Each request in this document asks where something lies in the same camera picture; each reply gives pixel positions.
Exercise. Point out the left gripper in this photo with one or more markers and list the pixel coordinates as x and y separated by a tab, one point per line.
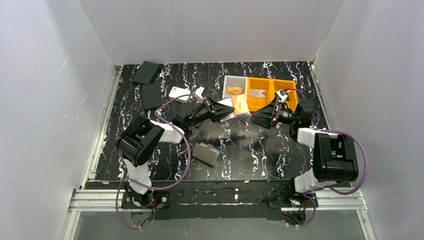
211	109

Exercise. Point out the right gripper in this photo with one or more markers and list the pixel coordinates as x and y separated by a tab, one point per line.
274	112

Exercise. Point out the red leather card holder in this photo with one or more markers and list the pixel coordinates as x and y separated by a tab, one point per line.
231	115

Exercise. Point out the orange credit card from holder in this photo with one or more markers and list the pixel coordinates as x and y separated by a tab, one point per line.
239	102

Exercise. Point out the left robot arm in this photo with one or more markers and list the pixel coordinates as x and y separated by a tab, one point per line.
139	140

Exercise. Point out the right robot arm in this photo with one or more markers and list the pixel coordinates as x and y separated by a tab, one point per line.
334	158

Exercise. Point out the silver VIP credit card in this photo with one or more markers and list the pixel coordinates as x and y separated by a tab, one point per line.
258	93

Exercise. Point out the orange credit card in bin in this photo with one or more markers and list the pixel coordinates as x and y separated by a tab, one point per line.
234	90

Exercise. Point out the silver metal card case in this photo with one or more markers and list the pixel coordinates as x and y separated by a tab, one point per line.
206	153

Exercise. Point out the yellow middle plastic bin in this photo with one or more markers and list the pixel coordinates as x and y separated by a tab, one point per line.
259	83

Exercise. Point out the yellow plastic bin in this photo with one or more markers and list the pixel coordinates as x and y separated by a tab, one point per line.
279	84
259	83

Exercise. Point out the white plastic bin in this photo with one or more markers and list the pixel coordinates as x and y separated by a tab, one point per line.
234	85

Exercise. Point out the yellow right plastic bin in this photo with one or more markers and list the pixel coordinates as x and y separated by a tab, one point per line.
279	84

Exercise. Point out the white square device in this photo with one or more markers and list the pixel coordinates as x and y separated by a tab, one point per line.
180	94

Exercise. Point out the black box near device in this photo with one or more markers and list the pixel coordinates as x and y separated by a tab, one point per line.
151	96

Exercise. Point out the black box far corner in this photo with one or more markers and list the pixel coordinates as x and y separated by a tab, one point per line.
147	73

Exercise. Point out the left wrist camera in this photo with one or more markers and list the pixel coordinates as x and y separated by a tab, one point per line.
199	94

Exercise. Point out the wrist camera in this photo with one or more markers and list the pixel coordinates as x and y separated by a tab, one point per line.
282	95
199	94

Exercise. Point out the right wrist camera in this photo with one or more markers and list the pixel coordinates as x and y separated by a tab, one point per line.
282	95

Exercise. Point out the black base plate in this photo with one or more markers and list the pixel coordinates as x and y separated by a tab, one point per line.
221	200

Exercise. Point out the aluminium frame rail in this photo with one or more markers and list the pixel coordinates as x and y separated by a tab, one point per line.
94	214

